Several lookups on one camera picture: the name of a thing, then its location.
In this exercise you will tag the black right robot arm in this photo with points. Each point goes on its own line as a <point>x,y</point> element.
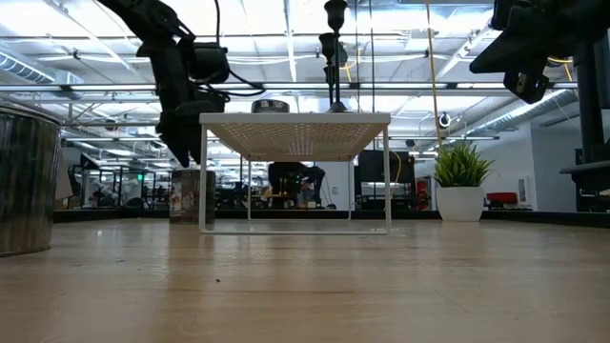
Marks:
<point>548,12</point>

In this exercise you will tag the black aluminium table frame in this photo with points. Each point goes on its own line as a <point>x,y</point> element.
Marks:
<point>534,216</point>

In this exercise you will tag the silver cylindrical candle holder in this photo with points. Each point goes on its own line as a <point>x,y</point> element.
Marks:
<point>190,200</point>
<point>28,190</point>
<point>270,106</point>

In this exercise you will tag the green plant in white pot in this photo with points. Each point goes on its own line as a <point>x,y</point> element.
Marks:
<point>460,202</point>

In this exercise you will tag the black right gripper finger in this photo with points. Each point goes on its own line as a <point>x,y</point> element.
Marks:
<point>500,50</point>
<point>505,66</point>

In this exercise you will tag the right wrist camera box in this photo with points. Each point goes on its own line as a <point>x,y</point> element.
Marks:
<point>526,86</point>

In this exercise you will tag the black candlestick holder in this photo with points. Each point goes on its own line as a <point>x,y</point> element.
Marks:
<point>326,74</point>
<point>328,45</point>
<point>336,14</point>

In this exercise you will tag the red bench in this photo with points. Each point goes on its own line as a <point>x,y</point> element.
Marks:
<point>501,197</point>

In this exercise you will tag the long ceiling light strip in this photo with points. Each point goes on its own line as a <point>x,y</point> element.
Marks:
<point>95,87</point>

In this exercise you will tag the silver ventilation duct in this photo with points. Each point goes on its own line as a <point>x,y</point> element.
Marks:
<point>524,116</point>
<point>24,66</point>

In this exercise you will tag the black background robot station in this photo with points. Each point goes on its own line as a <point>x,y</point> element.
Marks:
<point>286,176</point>

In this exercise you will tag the black background screen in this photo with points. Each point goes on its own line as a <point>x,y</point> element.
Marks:
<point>376,167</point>

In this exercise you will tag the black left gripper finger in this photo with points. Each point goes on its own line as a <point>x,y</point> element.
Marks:
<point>196,143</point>
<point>178,140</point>

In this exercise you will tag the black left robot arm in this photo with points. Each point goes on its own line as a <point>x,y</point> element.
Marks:
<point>157,24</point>

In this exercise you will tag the white perforated metal shelf riser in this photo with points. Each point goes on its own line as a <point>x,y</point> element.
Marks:
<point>295,119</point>

